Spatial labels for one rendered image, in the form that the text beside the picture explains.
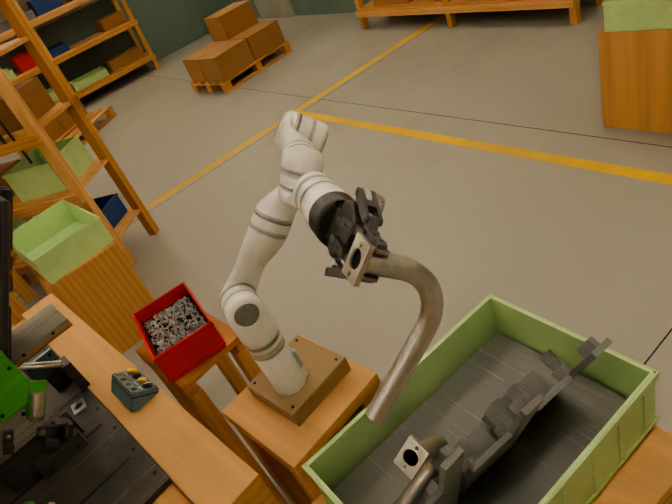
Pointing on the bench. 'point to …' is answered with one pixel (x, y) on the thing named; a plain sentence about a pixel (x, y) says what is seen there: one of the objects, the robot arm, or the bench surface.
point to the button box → (134, 400)
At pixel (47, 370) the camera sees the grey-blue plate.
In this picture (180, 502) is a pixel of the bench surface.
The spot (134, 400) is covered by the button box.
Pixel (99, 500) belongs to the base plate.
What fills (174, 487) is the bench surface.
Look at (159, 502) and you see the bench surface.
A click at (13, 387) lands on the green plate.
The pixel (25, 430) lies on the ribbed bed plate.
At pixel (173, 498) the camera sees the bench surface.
